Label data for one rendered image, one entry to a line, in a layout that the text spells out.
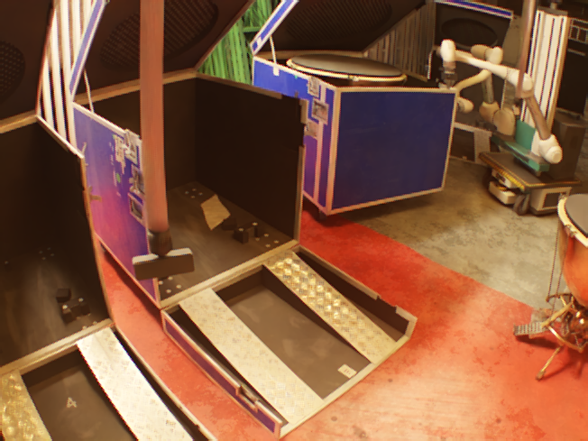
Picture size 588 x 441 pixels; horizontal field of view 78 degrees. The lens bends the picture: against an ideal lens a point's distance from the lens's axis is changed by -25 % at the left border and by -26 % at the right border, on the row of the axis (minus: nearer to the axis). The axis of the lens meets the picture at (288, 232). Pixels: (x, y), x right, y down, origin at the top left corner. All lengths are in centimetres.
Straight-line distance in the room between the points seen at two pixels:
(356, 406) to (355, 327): 45
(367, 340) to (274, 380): 50
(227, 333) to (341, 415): 62
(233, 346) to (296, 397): 35
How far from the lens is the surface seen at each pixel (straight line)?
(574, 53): 937
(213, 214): 275
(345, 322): 219
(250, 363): 194
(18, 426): 188
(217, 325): 205
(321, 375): 200
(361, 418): 190
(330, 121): 262
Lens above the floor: 153
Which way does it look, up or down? 31 degrees down
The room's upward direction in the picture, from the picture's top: 3 degrees clockwise
